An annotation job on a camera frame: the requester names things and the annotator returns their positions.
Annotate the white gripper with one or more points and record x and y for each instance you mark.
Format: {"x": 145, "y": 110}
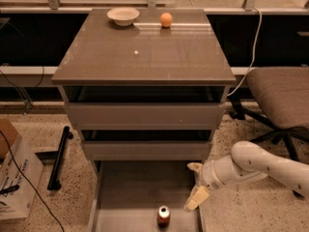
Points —
{"x": 207, "y": 177}

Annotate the red coke can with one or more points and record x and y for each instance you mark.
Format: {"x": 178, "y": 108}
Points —
{"x": 163, "y": 216}

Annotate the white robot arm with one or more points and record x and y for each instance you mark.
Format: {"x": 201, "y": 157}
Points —
{"x": 247, "y": 162}

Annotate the open bottom grey drawer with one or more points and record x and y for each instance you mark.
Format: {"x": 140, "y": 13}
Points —
{"x": 129, "y": 193}

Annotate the middle grey drawer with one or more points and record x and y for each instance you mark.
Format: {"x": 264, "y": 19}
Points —
{"x": 166, "y": 150}

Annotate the grey drawer cabinet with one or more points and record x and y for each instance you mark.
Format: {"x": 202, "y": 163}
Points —
{"x": 145, "y": 63}

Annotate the top grey drawer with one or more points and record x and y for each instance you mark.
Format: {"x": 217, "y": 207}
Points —
{"x": 109, "y": 116}

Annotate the brown office chair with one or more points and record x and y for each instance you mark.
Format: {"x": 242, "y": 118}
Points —
{"x": 283, "y": 95}

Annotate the black metal bar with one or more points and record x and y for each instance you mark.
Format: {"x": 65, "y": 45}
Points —
{"x": 54, "y": 183}

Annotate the orange fruit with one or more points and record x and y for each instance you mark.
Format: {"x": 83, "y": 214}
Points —
{"x": 166, "y": 20}

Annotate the white bowl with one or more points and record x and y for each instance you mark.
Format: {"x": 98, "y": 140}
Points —
{"x": 123, "y": 16}

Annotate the white cardboard box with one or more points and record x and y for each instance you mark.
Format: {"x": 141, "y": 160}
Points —
{"x": 21, "y": 169}

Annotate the brown cardboard box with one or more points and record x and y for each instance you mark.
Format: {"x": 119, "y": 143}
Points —
{"x": 8, "y": 136}

